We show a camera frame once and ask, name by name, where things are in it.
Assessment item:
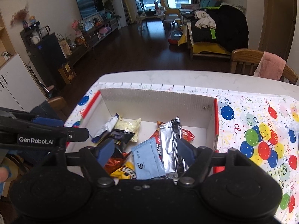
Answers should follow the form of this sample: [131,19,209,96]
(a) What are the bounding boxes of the brown cardboard box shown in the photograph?
[58,62,77,85]

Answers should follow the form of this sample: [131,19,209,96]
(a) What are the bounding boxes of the wooden sofa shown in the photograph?
[186,2,249,60]

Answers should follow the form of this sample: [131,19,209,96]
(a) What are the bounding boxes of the dark coffee table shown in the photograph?
[140,11,167,36]

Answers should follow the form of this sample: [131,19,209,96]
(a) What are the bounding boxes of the cream snack packet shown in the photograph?
[114,118,142,143]

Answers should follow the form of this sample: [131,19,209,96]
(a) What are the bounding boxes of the red cardboard box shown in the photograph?
[64,87,220,173]

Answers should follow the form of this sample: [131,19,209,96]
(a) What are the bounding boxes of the wooden door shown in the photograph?
[258,0,294,61]

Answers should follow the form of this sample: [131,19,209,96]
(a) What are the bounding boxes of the balloon print tablecloth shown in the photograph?
[64,82,299,222]

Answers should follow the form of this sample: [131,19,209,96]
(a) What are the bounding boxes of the pink towel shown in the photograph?
[253,51,287,81]

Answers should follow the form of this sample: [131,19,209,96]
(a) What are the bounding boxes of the wooden chair with towel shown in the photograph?
[230,48,299,85]

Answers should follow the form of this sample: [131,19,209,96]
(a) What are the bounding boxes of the dark blue jeans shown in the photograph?
[30,101,64,122]

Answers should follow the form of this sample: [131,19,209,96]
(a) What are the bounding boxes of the flat screen television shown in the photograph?
[75,0,104,20]

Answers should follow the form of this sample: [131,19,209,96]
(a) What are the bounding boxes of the dark brown snack packet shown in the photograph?
[109,131,136,154]

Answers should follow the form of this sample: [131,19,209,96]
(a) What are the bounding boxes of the dried flower bunch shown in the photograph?
[10,5,30,29]

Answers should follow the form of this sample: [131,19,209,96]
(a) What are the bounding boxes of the red and blue floor bag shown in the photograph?
[168,30,185,45]

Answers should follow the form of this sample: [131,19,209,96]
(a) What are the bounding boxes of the red snack packet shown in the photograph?
[149,121,196,157]

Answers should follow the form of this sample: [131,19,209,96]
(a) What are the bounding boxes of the black coat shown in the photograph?
[190,4,249,52]

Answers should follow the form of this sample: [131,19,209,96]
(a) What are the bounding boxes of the yellow giraffe chair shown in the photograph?
[155,0,182,21]

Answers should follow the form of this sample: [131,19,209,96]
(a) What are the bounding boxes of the orange snack packet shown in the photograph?
[103,151,132,174]

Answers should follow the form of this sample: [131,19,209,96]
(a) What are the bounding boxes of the white cabinet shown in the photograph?
[0,53,49,113]

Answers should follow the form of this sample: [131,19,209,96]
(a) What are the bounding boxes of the wooden chair with jeans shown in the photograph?
[47,96,69,117]

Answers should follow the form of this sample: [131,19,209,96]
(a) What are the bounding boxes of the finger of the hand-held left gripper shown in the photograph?
[0,107,65,129]
[63,126,90,143]

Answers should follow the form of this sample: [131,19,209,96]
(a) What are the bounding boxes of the light blue snack packet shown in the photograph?
[130,137,166,181]

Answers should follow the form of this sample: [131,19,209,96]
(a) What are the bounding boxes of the silver foil snack packet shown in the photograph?
[158,117,189,179]

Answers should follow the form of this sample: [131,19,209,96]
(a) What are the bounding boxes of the white and blue snack packet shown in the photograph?
[91,113,120,143]

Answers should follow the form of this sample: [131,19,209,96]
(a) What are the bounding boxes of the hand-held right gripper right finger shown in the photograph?
[178,140,264,188]

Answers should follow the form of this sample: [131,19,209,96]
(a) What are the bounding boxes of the person's left hand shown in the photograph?
[0,167,11,183]

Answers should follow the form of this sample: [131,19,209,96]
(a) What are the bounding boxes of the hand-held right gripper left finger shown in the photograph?
[27,138,116,188]

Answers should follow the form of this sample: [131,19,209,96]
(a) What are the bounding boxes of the dark television cabinet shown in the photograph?
[67,17,120,66]

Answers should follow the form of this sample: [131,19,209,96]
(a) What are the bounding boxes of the black cabinet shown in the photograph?
[20,23,67,92]

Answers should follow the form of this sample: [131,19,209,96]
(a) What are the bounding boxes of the teal cushion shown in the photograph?
[199,0,223,8]

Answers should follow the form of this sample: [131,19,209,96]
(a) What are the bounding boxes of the yellow snack packet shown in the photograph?
[110,161,136,181]

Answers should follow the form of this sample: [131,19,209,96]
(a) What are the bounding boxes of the wooden wall shelf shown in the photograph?
[0,11,16,69]

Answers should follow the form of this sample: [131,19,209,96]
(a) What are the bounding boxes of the yellow grey curtain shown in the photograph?
[117,0,133,25]

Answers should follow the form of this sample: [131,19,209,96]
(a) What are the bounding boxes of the white garment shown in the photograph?
[194,11,217,30]

